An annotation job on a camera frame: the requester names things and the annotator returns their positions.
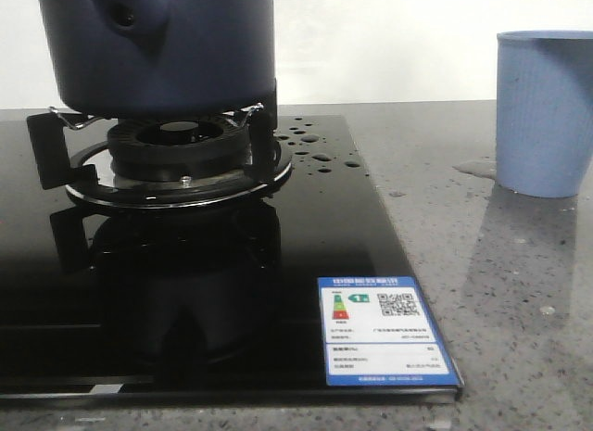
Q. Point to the dark blue pot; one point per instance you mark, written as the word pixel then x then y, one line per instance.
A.
pixel 140 58

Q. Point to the black burner with pot support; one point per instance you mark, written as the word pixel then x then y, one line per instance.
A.
pixel 172 163

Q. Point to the light blue ribbed cup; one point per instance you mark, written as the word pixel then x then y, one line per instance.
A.
pixel 544 111

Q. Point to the blue white energy label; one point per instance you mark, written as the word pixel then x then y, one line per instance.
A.
pixel 378 332

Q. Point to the black glass gas stove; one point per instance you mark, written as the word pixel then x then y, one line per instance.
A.
pixel 214 305

